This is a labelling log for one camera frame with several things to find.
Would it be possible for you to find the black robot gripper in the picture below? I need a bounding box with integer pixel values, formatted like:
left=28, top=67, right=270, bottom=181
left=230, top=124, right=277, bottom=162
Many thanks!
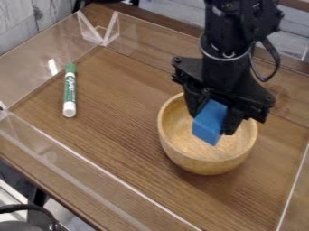
left=171, top=55, right=276, bottom=135

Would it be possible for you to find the blue foam block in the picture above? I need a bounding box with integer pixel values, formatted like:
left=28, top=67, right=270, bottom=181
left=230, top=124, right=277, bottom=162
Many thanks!
left=191, top=100, right=227, bottom=146

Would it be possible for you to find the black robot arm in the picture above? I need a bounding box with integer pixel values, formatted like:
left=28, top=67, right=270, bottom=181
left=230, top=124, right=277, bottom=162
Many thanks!
left=171, top=0, right=284, bottom=135

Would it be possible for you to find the brown wooden bowl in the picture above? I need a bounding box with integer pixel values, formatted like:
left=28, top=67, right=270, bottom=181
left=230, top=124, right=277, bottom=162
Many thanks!
left=157, top=93, right=258, bottom=175

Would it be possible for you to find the green dry-erase marker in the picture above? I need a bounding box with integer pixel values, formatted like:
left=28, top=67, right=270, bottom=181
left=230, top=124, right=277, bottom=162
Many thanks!
left=63, top=63, right=76, bottom=118

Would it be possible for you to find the clear acrylic tray wall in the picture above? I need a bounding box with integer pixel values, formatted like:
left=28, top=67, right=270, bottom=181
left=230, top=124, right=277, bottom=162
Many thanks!
left=0, top=5, right=309, bottom=231

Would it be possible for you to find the black metal table bracket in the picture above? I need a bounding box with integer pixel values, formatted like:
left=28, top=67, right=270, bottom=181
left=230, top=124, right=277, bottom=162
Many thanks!
left=27, top=188, right=70, bottom=231

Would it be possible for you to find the black cable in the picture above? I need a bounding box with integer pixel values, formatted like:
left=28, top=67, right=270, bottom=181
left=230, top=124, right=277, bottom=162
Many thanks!
left=0, top=203, right=59, bottom=231

